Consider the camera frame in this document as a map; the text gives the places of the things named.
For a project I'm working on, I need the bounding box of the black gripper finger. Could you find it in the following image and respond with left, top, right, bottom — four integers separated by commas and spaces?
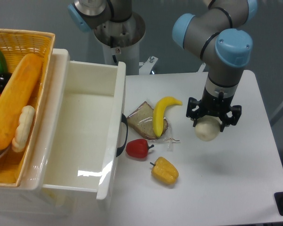
186, 97, 203, 127
219, 105, 242, 132

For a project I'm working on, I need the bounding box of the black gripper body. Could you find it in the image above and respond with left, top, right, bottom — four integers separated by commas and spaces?
201, 83, 236, 117

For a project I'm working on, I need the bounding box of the pale cream pear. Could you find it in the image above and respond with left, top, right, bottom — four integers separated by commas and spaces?
195, 115, 221, 142

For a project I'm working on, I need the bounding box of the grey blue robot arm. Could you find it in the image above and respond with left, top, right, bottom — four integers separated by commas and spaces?
68, 0, 258, 128

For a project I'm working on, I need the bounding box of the open white upper drawer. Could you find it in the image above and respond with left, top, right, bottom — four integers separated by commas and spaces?
43, 61, 126, 201

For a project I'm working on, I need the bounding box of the yellow banana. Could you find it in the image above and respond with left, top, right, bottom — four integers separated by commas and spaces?
152, 96, 183, 137

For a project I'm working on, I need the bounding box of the wrapped brown bread slice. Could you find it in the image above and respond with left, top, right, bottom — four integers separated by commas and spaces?
126, 101, 180, 151

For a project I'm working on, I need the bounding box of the red bell pepper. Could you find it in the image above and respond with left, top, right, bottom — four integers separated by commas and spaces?
125, 139, 154, 159

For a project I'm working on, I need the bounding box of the yellow bell pepper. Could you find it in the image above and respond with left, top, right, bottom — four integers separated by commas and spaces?
150, 157, 179, 185

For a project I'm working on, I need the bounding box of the small cream croissant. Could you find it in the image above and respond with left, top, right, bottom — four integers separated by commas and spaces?
12, 105, 35, 153

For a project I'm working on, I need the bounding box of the orange baguette bread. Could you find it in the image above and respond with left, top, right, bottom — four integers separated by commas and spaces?
0, 53, 42, 150

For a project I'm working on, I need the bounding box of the dark blackberry toy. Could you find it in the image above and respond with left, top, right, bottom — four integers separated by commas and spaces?
0, 72, 12, 94

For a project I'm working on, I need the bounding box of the yellow wicker basket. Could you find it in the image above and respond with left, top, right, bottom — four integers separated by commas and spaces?
0, 29, 55, 187

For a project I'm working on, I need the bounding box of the white bracket with bolt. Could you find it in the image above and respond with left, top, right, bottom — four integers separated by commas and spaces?
139, 56, 158, 75

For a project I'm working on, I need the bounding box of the black drawer handle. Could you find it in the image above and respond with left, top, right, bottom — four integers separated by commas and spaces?
116, 114, 128, 157

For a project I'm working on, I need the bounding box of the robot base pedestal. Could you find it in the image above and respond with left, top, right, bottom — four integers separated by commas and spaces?
93, 12, 146, 75

